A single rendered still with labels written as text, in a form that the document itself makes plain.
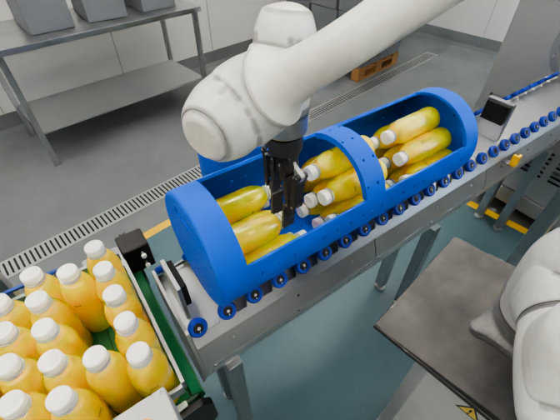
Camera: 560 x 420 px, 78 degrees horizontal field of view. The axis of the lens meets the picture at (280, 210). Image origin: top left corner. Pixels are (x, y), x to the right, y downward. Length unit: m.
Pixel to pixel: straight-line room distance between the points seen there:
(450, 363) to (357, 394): 1.06
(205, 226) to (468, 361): 0.57
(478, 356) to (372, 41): 0.63
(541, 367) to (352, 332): 1.42
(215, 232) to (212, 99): 0.32
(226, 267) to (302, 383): 1.19
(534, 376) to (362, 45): 0.46
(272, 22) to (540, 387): 0.59
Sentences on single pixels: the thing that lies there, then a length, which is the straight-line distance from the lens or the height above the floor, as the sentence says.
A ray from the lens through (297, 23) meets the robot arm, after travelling 0.56.
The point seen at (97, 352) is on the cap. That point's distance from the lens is 0.72.
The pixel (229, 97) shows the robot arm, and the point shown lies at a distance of 0.42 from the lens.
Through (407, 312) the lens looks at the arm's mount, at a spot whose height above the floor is 1.01.
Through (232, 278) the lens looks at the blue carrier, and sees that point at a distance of 0.70.
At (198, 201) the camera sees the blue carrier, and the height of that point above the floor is 1.23.
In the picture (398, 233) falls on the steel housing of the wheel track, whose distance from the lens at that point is 1.18.
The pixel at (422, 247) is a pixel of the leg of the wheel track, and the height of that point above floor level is 0.50.
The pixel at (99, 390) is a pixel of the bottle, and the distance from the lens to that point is 0.76.
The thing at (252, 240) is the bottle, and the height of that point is 1.13.
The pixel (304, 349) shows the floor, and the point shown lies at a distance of 1.86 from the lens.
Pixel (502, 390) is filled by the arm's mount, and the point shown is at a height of 1.03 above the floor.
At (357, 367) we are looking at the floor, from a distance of 1.86.
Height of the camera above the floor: 1.69
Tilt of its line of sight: 44 degrees down
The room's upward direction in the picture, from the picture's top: straight up
